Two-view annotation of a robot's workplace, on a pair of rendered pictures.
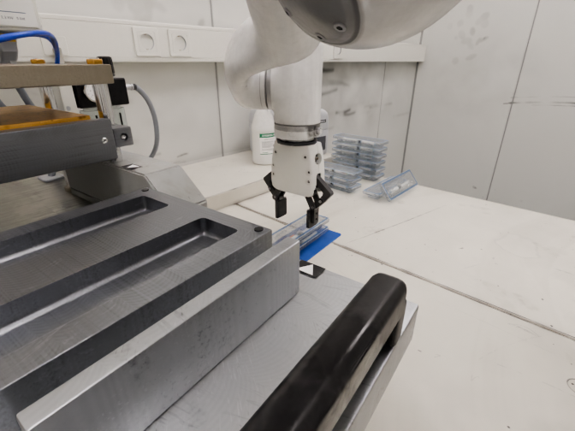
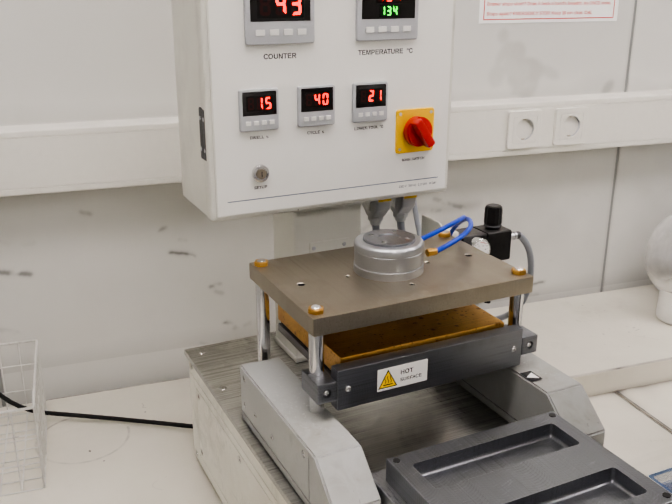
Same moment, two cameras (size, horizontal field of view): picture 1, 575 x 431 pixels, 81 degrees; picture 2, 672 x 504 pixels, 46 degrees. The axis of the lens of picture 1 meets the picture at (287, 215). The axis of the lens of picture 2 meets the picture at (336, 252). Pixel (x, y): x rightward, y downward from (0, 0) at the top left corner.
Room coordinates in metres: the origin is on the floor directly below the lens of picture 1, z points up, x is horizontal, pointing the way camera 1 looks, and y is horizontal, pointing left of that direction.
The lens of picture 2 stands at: (-0.42, 0.00, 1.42)
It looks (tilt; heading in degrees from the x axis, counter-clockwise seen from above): 19 degrees down; 28
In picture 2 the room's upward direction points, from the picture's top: straight up
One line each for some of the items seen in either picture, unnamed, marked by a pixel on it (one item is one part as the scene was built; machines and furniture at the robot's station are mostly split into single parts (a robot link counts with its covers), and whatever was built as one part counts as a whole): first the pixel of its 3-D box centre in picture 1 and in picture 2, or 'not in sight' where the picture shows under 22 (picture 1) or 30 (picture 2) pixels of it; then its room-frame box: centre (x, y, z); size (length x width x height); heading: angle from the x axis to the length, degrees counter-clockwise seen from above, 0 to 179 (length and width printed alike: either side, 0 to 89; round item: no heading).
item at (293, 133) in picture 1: (298, 131); not in sight; (0.63, -0.02, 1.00); 0.09 x 0.08 x 0.03; 53
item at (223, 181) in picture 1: (224, 178); (600, 337); (1.03, 0.20, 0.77); 0.84 x 0.30 x 0.04; 138
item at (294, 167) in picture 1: (296, 163); not in sight; (0.63, -0.02, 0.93); 0.10 x 0.08 x 0.11; 53
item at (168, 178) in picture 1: (132, 185); (518, 386); (0.42, 0.20, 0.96); 0.26 x 0.05 x 0.07; 54
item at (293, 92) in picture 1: (295, 83); not in sight; (0.63, -0.01, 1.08); 0.09 x 0.08 x 0.13; 83
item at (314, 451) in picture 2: not in sight; (302, 439); (0.20, 0.37, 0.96); 0.25 x 0.05 x 0.07; 54
